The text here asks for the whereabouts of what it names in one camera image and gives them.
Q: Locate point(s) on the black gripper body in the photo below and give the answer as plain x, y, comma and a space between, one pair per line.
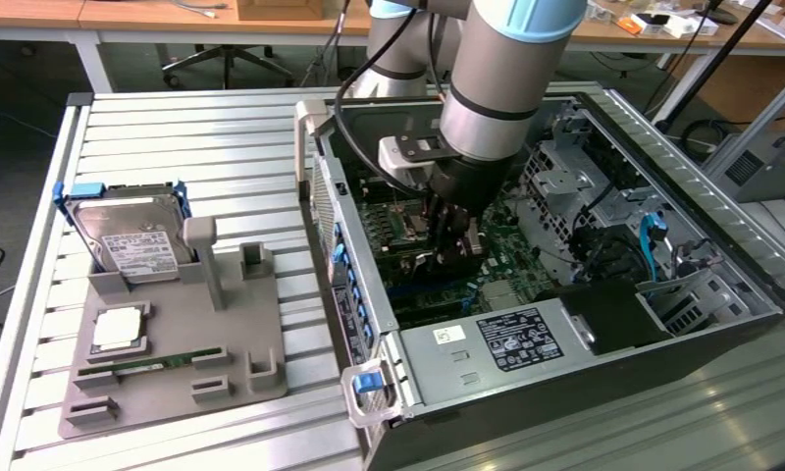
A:
470, 184

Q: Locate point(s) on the black graphics card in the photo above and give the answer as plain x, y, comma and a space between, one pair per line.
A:
418, 277

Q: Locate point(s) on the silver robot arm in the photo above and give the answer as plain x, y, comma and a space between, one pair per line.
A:
497, 73

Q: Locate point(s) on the CPU socket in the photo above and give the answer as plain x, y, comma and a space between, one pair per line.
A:
408, 221

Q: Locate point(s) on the green motherboard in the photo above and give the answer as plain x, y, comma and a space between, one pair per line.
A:
517, 275

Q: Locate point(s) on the blue expansion slot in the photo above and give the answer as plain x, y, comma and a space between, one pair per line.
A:
425, 289

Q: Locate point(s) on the silver chipset heat sink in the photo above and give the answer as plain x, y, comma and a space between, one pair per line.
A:
500, 292

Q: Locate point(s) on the black expansion slot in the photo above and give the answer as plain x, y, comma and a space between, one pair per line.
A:
432, 316

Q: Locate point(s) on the silver power supply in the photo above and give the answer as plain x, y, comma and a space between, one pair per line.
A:
457, 363

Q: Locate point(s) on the black plastic shroud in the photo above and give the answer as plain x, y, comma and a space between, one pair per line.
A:
608, 319

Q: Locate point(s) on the blue case release latch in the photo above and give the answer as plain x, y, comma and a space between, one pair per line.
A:
368, 383

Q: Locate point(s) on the silver disk bay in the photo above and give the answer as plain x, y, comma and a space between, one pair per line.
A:
693, 304

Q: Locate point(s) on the black PC case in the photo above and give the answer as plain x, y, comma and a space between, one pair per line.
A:
628, 392

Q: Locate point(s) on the small black white box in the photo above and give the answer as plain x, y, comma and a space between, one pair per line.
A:
650, 19

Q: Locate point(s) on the black stand pole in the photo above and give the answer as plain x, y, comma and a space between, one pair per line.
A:
713, 61

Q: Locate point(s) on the black office chair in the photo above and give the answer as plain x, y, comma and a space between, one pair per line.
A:
225, 59

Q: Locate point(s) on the white cardboard box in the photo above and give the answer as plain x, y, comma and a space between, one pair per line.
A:
690, 27

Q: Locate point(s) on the brown cardboard box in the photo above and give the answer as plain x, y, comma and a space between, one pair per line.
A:
274, 10

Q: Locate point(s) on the grey parts rack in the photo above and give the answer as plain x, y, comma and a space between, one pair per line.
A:
169, 333

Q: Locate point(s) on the grey equipment box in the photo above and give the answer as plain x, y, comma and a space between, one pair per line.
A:
778, 172

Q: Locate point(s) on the silver hard disk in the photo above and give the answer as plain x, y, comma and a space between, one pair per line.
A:
130, 230

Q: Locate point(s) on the black monitor foot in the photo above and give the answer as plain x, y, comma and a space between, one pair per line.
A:
720, 15

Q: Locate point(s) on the green RAM stick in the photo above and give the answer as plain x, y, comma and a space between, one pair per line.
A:
150, 364

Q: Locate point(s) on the silver CPU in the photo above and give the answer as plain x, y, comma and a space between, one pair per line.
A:
117, 331

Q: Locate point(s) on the hard disk drive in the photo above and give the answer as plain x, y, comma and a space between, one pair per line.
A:
85, 190

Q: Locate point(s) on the long wooden desk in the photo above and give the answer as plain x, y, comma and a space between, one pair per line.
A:
137, 19

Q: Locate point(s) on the small wooden desk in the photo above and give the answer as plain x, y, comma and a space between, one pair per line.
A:
19, 12

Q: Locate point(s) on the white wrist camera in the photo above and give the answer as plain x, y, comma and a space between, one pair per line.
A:
398, 162

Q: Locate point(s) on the aluminium frame profile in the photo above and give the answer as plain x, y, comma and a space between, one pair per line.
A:
768, 113

